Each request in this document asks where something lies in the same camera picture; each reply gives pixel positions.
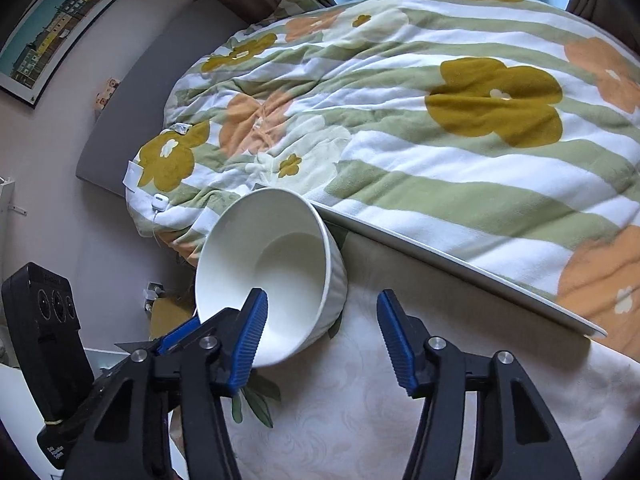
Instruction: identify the white ribbed bowl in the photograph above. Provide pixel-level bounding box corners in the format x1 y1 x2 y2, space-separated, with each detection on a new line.
195 187 348 367

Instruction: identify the yellow box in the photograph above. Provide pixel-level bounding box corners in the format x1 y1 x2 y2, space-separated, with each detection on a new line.
149 297 198 341

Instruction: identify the cream floral tablecloth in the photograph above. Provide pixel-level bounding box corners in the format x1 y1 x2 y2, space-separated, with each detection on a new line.
170 227 640 480

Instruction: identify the white wall rack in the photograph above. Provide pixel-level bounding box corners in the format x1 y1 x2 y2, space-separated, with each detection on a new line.
0 176 26 221

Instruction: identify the pink wall sticker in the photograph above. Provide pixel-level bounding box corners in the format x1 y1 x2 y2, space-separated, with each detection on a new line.
95 76 121 110

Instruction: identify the wall poster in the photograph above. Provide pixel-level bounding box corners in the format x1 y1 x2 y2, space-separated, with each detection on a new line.
0 0 137 109

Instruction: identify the white plug adapter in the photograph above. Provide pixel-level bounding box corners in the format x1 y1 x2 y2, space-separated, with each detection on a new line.
145 281 166 313

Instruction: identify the grey headboard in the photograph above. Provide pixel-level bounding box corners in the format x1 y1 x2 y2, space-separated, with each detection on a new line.
75 0 261 198

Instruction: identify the floral striped blanket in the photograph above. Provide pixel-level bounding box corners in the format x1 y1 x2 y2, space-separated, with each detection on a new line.
122 0 640 356

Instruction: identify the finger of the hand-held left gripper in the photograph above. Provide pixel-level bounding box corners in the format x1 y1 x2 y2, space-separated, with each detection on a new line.
114 316 201 358

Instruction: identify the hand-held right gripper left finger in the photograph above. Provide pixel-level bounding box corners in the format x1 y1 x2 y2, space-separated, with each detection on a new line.
62 287 269 480

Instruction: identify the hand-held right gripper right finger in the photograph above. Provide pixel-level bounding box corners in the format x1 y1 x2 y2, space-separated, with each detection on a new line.
376 289 583 480

